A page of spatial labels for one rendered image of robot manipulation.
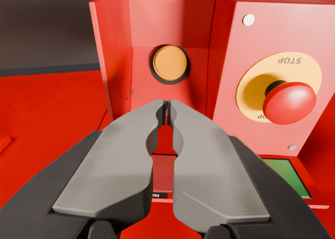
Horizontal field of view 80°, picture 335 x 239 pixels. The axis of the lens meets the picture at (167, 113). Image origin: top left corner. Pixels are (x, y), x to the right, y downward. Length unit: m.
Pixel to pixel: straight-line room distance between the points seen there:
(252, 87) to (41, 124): 0.62
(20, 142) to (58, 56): 0.58
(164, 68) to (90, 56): 0.87
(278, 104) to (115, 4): 0.15
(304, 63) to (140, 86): 0.16
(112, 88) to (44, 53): 1.02
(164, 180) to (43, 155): 0.43
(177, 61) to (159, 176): 0.12
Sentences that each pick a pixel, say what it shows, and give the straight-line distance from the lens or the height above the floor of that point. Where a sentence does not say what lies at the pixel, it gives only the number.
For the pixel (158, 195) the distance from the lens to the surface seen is 0.20.
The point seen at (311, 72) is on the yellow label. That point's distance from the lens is 0.21.
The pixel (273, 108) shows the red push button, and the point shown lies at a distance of 0.18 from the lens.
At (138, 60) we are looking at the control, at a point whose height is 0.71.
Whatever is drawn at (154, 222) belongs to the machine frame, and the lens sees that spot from 0.39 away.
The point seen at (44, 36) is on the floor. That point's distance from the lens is 1.14.
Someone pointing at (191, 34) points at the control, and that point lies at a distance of 0.25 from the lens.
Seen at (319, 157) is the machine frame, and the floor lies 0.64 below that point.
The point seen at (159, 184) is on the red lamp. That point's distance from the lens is 0.21.
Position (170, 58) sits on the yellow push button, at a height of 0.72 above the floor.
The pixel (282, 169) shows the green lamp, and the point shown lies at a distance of 0.25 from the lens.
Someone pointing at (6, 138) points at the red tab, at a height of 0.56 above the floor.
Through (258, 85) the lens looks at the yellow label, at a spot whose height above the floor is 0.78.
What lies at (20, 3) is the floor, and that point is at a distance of 1.15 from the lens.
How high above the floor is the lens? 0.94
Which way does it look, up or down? 54 degrees down
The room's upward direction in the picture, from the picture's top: 177 degrees counter-clockwise
